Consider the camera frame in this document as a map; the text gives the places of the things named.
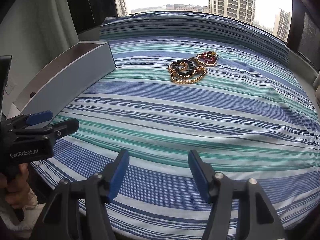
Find black bead bracelet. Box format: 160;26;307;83
171;59;196;78

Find gold bead necklace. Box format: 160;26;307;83
167;60;208;85

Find red bead bracelet amber bead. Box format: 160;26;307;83
196;51;219;67

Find gold bangle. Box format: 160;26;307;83
196;54;217;67

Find left hand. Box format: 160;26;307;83
1;163;30;209

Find white fleece left sleeve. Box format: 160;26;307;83
1;189;41;232

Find white cardboard box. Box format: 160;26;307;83
8;41;116;118

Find white curtain left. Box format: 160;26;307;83
15;0;81;63

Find striped blue green bedsheet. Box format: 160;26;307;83
33;12;319;239

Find white wall socket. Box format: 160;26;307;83
5;79;16;95

